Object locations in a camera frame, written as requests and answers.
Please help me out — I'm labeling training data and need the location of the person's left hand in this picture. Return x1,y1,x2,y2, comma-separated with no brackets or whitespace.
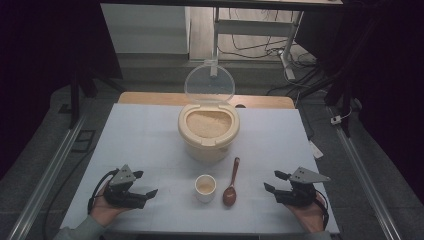
90,189,135,228

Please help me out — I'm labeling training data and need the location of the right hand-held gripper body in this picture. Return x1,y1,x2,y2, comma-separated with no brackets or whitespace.
273,166,332,208

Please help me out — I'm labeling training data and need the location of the person's right hand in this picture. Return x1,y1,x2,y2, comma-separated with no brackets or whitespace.
284,194,326,234

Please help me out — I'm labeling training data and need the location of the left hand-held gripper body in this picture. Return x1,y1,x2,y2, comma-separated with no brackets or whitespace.
103,163,150,210

